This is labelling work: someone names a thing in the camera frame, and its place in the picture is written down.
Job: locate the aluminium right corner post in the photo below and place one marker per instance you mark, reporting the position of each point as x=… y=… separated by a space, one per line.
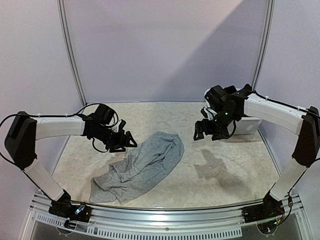
x=264 y=42

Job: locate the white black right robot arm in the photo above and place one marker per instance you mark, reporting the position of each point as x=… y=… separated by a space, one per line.
x=227 y=106

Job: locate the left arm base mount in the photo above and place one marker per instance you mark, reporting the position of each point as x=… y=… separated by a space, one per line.
x=74 y=212

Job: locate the translucent white laundry basket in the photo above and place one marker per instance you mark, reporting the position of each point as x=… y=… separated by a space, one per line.
x=246 y=126

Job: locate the aluminium left corner post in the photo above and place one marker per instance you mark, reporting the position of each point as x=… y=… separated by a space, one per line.
x=70 y=52

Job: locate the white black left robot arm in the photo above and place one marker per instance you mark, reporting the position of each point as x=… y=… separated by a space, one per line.
x=103 y=125

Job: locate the aluminium corner post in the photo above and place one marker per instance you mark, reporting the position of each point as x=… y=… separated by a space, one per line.
x=70 y=52
x=264 y=42

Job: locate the grey t-shirt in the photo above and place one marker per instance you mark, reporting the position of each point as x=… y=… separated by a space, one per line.
x=140 y=171

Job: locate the aluminium front rail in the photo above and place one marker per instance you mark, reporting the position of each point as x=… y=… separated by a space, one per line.
x=115 y=223

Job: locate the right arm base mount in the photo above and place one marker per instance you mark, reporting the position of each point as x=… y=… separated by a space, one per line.
x=267 y=209

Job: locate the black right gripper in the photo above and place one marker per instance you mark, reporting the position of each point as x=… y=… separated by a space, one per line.
x=208 y=128

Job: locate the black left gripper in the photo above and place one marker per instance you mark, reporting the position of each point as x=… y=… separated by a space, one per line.
x=121 y=142

